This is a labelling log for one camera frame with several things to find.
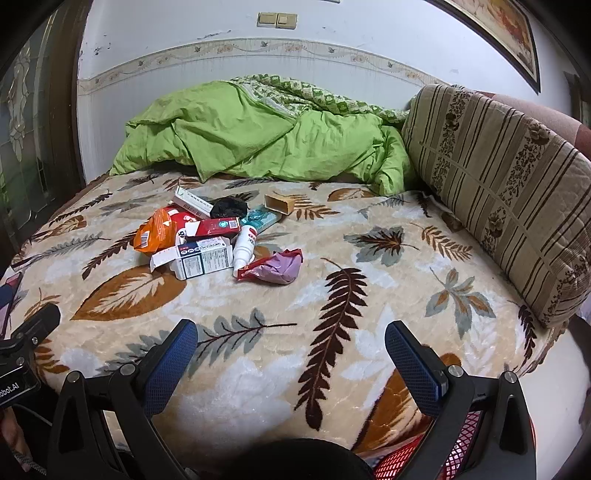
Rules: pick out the green duvet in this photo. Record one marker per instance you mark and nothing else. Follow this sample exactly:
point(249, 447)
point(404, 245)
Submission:
point(268, 126)

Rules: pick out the red box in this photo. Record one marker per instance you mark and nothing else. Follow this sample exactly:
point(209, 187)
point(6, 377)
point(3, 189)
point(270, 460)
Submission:
point(189, 226)

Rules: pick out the white spray bottle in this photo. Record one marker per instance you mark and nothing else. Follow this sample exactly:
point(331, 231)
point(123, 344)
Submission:
point(244, 248)

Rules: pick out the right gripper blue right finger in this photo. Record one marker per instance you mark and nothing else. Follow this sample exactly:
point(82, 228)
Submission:
point(421, 369)

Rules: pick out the black bag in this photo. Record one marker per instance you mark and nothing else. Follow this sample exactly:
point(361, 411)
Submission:
point(229, 207)

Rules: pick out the teal tissue packet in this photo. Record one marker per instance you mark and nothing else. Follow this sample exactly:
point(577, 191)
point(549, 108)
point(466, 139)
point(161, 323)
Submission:
point(261, 218)

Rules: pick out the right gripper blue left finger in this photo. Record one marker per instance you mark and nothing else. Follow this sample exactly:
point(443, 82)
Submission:
point(163, 366)

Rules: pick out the brown cardboard box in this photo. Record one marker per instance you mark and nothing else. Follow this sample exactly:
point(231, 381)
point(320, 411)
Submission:
point(280, 204)

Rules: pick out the orange snack bag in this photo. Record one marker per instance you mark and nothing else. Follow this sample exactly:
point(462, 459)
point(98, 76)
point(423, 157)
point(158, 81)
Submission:
point(158, 233)

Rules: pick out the framed wall picture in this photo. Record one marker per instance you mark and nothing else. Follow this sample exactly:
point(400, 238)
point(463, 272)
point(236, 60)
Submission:
point(505, 26)

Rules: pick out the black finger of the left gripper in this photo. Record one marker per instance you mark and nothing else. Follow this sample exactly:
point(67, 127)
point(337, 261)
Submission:
point(36, 329)

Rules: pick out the dark wooden door frame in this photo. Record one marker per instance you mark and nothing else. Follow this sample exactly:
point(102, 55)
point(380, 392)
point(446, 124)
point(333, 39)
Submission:
point(41, 168)

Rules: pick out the purple wrapper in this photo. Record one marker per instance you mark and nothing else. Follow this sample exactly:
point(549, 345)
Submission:
point(281, 268)

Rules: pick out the leaf pattern bed blanket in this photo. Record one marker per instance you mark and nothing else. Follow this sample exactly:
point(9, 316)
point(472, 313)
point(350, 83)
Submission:
point(303, 360)

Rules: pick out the long white medicine box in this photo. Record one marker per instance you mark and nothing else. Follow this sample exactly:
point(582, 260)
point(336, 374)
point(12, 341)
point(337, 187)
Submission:
point(192, 203)

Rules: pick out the beige wall switch panel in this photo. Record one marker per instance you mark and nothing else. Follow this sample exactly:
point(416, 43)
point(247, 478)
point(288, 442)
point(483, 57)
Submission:
point(276, 20)

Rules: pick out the striped brown headboard cushion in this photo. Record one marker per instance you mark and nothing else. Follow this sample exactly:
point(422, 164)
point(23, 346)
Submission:
point(520, 189)

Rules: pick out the red mesh trash basket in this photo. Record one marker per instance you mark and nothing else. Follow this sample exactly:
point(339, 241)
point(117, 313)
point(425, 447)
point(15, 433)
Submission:
point(429, 456)

